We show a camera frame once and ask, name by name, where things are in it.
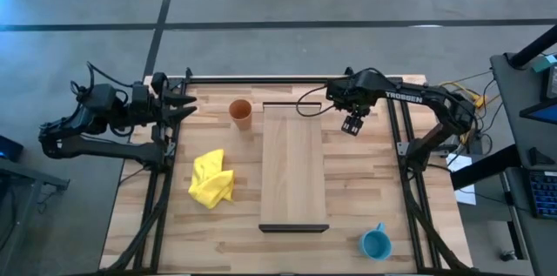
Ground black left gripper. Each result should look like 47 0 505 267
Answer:
130 84 198 127

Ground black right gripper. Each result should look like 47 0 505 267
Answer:
325 70 386 137

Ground orange plastic cup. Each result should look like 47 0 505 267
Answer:
228 98 254 131

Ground blue plastic mug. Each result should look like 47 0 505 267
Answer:
359 222 393 262

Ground yellow cloth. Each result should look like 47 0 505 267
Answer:
187 148 236 210

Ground white paper sheet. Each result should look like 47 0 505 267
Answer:
446 152 478 206

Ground black desk beam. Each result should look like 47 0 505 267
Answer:
450 143 523 191

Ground grey side stand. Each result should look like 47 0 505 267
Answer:
0 158 70 276

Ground grey desk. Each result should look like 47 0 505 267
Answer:
490 51 557 276

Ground blue-lit black device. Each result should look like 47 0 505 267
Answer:
0 135 24 163

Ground blue screen laptop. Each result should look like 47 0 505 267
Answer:
520 101 557 125

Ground black pole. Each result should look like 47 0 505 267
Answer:
507 25 557 70

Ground teal box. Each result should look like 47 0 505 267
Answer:
531 53 557 73

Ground black keyboard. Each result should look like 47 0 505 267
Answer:
527 169 557 219

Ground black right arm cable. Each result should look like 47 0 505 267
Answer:
295 84 345 118

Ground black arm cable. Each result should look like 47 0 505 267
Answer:
295 84 345 118
69 60 134 98

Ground black aluminium table frame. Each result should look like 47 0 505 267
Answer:
99 66 475 276

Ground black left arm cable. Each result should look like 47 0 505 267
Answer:
69 60 134 98

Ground yellow cable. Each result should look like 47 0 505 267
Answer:
438 79 489 146

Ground black triangular bracket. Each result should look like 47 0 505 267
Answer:
528 147 556 166

